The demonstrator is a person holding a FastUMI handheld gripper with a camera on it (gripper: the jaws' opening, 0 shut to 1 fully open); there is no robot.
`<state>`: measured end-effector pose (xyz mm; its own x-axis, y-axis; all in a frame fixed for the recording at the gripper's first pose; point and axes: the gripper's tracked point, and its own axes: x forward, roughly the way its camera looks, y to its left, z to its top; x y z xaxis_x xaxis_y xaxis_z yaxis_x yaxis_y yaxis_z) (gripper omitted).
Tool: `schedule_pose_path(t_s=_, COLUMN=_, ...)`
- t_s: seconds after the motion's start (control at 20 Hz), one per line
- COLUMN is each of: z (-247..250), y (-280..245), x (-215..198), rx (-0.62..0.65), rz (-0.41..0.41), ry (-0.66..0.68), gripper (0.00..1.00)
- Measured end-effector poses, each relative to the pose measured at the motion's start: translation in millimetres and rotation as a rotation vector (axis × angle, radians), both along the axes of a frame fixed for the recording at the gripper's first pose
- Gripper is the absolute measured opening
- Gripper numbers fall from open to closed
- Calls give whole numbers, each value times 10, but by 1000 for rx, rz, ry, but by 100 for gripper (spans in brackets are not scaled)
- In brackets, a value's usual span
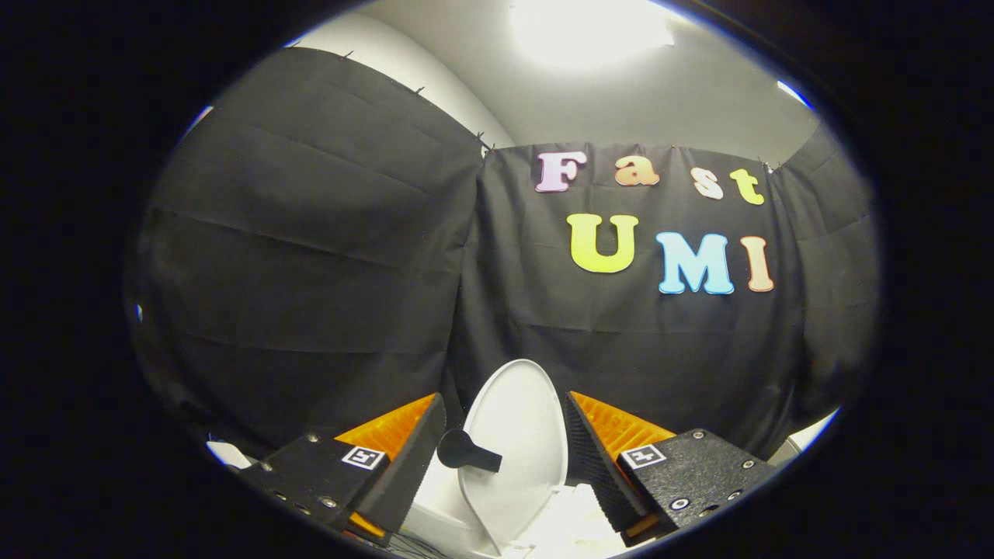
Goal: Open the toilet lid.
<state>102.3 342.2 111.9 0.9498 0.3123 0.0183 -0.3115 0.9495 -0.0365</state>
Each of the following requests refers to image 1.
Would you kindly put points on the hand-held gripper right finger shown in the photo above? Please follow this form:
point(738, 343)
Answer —
point(602, 473)

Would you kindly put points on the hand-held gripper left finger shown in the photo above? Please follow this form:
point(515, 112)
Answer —
point(408, 466)

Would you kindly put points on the white toilet lid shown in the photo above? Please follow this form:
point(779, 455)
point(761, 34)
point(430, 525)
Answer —
point(520, 419)

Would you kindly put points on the black lid pull tab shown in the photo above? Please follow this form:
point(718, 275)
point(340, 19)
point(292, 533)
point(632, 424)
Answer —
point(462, 450)

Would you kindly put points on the small white object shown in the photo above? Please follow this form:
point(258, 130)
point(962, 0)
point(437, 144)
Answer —
point(227, 453)

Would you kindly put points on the black backdrop cloth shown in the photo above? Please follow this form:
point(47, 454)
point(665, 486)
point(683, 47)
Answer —
point(349, 272)

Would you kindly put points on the white cabinet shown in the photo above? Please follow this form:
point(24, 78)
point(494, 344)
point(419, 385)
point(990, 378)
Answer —
point(811, 433)

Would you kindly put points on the large ceiling light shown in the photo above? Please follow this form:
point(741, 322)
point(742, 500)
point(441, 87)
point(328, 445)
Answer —
point(590, 29)

